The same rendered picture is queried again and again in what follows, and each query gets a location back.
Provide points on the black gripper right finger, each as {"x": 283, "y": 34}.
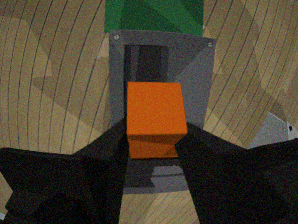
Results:
{"x": 221, "y": 175}

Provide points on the orange block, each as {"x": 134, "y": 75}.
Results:
{"x": 156, "y": 120}

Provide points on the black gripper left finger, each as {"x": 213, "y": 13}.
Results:
{"x": 94, "y": 176}

